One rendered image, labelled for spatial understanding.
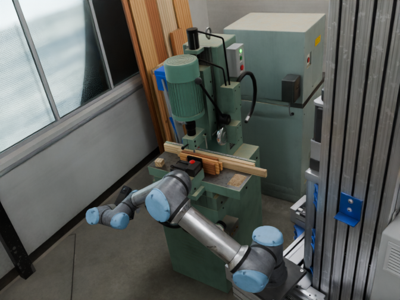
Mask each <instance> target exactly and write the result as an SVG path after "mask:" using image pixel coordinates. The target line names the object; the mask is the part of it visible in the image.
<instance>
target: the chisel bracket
mask: <svg viewBox="0 0 400 300"><path fill-rule="evenodd" d="M195 129H196V135H195V136H188V135H187V134H186V135H185V136H184V137H183V138H182V140H183V146H185V145H186V144H189V145H188V146H187V147H185V149H190V150H193V151H194V150H195V149H196V148H197V147H198V146H199V145H200V144H201V143H202V142H203V141H204V140H205V138H204V137H202V135H203V134H204V133H205V129H203V128H200V127H196V128H195Z"/></svg>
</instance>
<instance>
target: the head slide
mask: <svg viewBox="0 0 400 300"><path fill-rule="evenodd" d="M199 72H200V77H201V79H202V84H203V86H204V88H205V89H206V90H207V92H208V93H209V95H210V96H211V97H212V99H213V101H214V94H213V83H212V77H211V66H208V65H199ZM202 96H203V101H204V110H205V114H204V115H203V116H202V117H201V118H199V119H197V120H195V123H196V127H200V128H203V129H205V133H206V134H207V139H210V140H211V139H212V138H213V137H214V136H215V135H216V134H217V132H216V133H215V134H214V135H212V134H213V133H214V132H215V131H216V130H217V121H216V115H215V107H214V106H213V104H212V102H211V101H210V100H209V98H208V97H207V95H206V94H205V92H204V91H203V90H202Z"/></svg>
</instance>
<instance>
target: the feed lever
mask: <svg viewBox="0 0 400 300"><path fill-rule="evenodd" d="M195 83H196V84H197V85H200V87H201V88H202V90H203V91H204V92H205V94H206V95H207V97H208V98H209V100H210V101H211V102H212V104H213V106H214V107H215V108H216V110H217V111H218V113H219V114H220V116H219V118H218V122H219V123H220V124H224V125H229V124H230V122H231V116H230V115H229V114H222V112H221V111H220V109H219V108H218V106H217V105H216V104H215V102H214V101H213V99H212V97H211V96H210V95H209V93H208V92H207V90H206V89H205V88H204V86H203V84H202V79H201V78H200V77H197V78H196V79H195Z"/></svg>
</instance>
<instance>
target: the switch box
mask: <svg viewBox="0 0 400 300"><path fill-rule="evenodd" d="M240 49H241V50H242V52H241V53H242V54H241V55H239V54H240V52H239V50H240ZM226 56H227V64H228V69H229V77H239V76H240V75H241V74H242V73H243V72H244V71H245V59H244V48H243V44H242V43H234V44H232V45H231V46H229V47H228V48H226ZM240 56H242V62H241V63H240V61H241V60H240ZM241 65H243V66H244V68H243V72H241V69H240V67H241Z"/></svg>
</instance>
